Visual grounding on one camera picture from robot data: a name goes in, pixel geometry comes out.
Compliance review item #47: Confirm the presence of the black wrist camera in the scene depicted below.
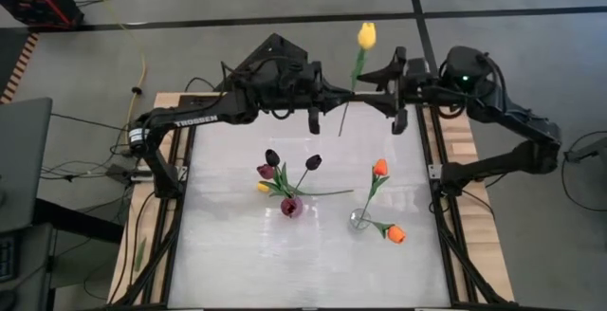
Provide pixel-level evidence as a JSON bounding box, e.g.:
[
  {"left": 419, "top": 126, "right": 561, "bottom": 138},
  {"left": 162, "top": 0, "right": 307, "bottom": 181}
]
[
  {"left": 284, "top": 62, "right": 317, "bottom": 88},
  {"left": 406, "top": 57, "right": 432, "bottom": 84}
]

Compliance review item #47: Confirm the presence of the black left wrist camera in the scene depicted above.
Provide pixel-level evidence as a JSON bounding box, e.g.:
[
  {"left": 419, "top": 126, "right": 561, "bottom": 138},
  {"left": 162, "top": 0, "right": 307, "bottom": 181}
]
[{"left": 284, "top": 62, "right": 317, "bottom": 88}]

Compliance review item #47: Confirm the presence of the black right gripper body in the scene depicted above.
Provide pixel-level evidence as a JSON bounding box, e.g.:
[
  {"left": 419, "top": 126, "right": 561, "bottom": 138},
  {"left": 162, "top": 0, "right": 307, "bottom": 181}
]
[{"left": 392, "top": 46, "right": 440, "bottom": 136}]

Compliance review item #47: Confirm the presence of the black triangular mounting plate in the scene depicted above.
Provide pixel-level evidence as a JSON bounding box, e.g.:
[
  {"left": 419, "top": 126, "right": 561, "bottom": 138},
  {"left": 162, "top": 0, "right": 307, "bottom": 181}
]
[{"left": 227, "top": 33, "right": 309, "bottom": 92}]

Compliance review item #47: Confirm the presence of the loose green leaf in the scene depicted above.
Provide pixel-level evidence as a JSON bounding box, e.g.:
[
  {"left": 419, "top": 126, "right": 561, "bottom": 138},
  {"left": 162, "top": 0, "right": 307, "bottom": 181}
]
[{"left": 133, "top": 236, "right": 148, "bottom": 274}]

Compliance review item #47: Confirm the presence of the yellow artificial tulip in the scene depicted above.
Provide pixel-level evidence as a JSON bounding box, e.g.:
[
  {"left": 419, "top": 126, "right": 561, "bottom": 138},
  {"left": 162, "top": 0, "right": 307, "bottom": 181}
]
[
  {"left": 256, "top": 181, "right": 356, "bottom": 197},
  {"left": 337, "top": 21, "right": 378, "bottom": 137}
]

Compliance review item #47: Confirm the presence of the grey stand foot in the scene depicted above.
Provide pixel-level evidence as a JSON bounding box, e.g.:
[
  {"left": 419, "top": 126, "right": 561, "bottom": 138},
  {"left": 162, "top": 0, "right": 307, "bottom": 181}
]
[{"left": 562, "top": 136, "right": 607, "bottom": 164}]

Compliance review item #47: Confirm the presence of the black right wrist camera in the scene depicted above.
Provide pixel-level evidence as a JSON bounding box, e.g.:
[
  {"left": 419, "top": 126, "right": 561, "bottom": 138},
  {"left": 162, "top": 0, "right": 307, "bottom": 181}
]
[{"left": 406, "top": 57, "right": 432, "bottom": 84}]

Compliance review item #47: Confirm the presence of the grey power adapter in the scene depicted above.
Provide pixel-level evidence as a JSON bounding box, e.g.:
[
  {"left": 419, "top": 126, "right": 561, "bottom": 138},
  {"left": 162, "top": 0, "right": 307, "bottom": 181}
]
[{"left": 106, "top": 163, "right": 154, "bottom": 185}]

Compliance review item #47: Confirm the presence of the orange artificial tulip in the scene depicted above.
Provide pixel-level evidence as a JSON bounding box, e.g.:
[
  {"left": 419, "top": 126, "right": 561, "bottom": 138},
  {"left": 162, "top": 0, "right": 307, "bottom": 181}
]
[
  {"left": 359, "top": 157, "right": 391, "bottom": 221},
  {"left": 365, "top": 219, "right": 408, "bottom": 246}
]

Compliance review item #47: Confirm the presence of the clear diamond-cut glass vase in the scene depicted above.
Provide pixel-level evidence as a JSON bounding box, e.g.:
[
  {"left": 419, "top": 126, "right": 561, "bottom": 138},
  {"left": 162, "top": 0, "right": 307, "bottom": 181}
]
[{"left": 348, "top": 208, "right": 373, "bottom": 232}]

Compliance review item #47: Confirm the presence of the purple ribbed glass vase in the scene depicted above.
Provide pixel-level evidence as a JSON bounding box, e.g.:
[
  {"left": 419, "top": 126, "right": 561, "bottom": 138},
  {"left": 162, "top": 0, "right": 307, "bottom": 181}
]
[{"left": 279, "top": 194, "right": 305, "bottom": 221}]

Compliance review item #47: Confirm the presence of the wooden table board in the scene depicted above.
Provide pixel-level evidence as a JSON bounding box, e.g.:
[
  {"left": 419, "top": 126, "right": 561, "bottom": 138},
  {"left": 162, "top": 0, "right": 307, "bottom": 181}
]
[
  {"left": 421, "top": 104, "right": 516, "bottom": 302},
  {"left": 107, "top": 91, "right": 195, "bottom": 305}
]

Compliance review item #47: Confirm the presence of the dark purple artificial tulip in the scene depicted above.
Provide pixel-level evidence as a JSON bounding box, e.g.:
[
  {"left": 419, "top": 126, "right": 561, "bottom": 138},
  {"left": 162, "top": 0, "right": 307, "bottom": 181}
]
[{"left": 264, "top": 148, "right": 291, "bottom": 198}]

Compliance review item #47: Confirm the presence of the long yellow hanging cable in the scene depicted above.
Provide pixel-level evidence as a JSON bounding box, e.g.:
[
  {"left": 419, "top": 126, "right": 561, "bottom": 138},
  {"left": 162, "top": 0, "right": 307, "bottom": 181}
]
[{"left": 83, "top": 0, "right": 149, "bottom": 133}]

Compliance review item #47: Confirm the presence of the maroon artificial tulip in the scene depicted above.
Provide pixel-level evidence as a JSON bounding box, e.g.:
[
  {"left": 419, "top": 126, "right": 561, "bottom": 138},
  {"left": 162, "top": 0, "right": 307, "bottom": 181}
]
[{"left": 280, "top": 195, "right": 304, "bottom": 220}]

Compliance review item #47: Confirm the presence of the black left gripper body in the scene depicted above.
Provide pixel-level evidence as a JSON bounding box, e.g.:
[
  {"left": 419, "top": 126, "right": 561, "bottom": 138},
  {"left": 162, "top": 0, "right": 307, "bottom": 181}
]
[{"left": 255, "top": 63, "right": 334, "bottom": 136}]

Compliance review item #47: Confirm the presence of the green stem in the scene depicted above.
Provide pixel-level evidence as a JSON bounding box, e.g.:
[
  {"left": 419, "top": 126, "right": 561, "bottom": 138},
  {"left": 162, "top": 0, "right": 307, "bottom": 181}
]
[
  {"left": 289, "top": 154, "right": 323, "bottom": 197},
  {"left": 256, "top": 163, "right": 291, "bottom": 199}
]

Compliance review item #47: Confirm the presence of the black aluminium table frame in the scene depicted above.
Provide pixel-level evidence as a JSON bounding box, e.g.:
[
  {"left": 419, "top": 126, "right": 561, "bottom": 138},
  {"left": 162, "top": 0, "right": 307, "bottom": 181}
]
[{"left": 101, "top": 101, "right": 523, "bottom": 311}]

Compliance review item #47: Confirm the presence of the grey desk panel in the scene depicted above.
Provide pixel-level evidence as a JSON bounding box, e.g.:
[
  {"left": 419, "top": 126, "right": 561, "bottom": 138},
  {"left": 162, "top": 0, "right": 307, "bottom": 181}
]
[{"left": 0, "top": 97, "right": 53, "bottom": 234}]

